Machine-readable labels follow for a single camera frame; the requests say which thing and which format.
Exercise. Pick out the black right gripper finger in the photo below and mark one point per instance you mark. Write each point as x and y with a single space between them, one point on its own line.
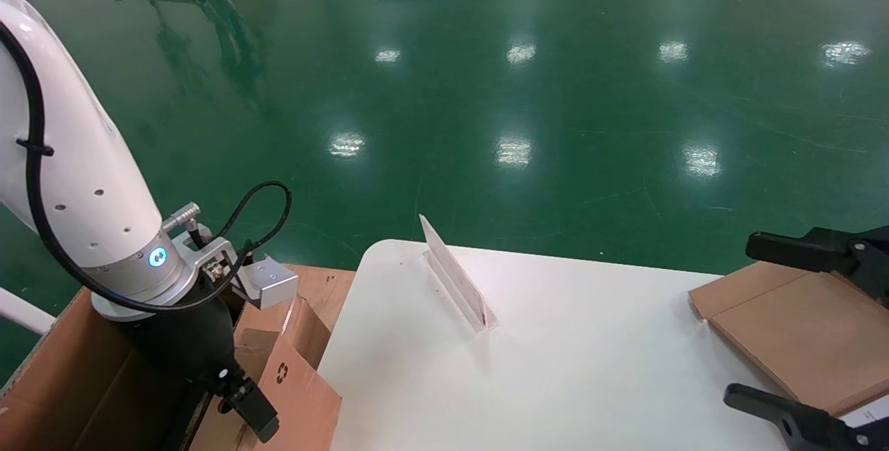
806 427
819 249

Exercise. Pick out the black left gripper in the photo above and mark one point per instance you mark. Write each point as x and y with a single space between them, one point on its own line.
187 340

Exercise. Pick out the small cardboard box recycling symbol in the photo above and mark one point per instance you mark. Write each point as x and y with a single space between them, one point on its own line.
298 402

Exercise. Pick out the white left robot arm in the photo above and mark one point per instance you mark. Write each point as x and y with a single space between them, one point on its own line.
69 180

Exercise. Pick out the flattened brown cardboard box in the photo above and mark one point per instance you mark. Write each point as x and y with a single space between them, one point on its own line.
799 333

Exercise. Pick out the large open cardboard box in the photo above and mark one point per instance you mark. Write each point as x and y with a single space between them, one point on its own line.
83 381

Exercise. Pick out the white paper label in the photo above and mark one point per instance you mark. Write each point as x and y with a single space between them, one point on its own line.
868 417

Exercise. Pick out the clear acrylic sign holder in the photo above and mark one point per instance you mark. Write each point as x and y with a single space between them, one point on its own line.
455 281

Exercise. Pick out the white metal shelf cart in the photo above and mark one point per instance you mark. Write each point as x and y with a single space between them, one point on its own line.
21 310

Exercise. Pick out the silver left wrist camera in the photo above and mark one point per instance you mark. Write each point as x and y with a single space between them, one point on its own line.
267 281

